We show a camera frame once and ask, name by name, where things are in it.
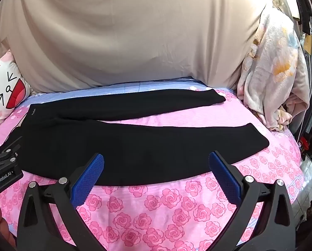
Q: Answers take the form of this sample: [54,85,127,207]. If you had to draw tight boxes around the black pants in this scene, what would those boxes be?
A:
[0,88,270,187]

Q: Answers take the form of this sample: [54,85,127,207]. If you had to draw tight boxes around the white cartoon face pillow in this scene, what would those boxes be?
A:
[0,50,32,124]

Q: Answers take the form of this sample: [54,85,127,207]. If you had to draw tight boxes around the large beige pillow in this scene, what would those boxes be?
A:
[0,0,267,92]

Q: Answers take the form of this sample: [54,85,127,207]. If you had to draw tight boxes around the pink rose bedsheet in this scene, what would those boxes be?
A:
[0,79,304,250]

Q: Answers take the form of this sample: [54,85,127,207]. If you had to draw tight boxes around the floral beige blanket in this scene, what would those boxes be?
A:
[237,3,310,132]

